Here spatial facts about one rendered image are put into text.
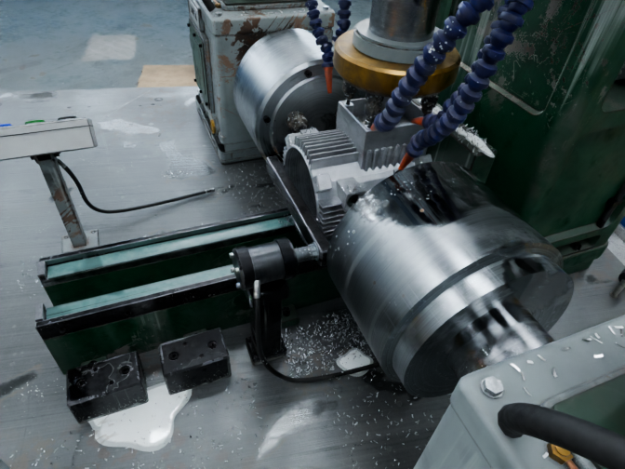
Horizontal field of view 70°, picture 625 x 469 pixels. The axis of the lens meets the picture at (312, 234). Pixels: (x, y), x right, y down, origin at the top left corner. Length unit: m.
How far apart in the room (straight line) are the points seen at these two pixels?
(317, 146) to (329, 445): 0.45
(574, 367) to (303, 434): 0.43
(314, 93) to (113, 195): 0.55
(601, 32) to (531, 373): 0.44
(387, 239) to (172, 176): 0.76
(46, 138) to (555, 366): 0.79
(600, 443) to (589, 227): 0.75
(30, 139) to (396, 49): 0.60
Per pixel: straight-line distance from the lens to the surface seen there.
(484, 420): 0.38
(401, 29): 0.65
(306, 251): 0.64
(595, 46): 0.70
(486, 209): 0.54
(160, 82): 3.29
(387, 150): 0.71
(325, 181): 0.67
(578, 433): 0.28
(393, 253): 0.51
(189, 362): 0.73
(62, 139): 0.88
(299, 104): 0.86
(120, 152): 1.31
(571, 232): 0.97
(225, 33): 1.06
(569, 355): 0.44
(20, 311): 0.96
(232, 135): 1.17
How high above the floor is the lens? 1.47
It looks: 42 degrees down
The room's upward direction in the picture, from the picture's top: 5 degrees clockwise
